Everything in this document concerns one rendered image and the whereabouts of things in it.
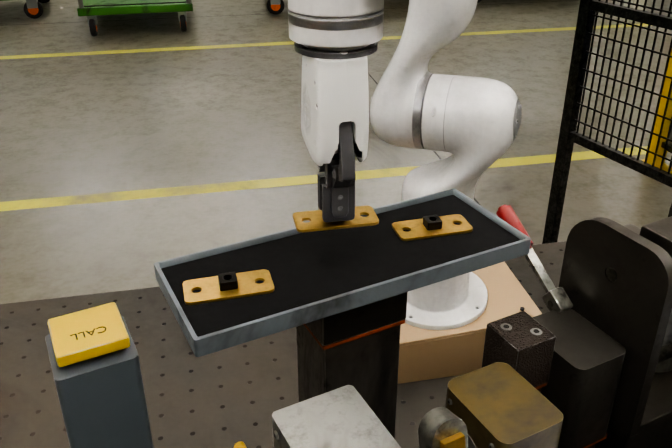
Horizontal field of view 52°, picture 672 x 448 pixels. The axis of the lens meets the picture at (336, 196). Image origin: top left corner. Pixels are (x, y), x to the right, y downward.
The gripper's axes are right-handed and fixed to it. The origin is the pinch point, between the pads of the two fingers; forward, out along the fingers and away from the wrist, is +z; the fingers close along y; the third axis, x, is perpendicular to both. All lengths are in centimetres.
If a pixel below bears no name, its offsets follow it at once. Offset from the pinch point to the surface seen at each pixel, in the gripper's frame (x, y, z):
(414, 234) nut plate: 8.9, -1.3, 6.2
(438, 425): 4.6, 20.3, 11.7
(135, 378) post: -20.2, 10.8, 10.7
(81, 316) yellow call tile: -24.6, 6.4, 6.5
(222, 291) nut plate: -12.0, 5.4, 6.2
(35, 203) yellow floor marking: -96, -258, 122
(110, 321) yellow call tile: -22.0, 7.7, 6.5
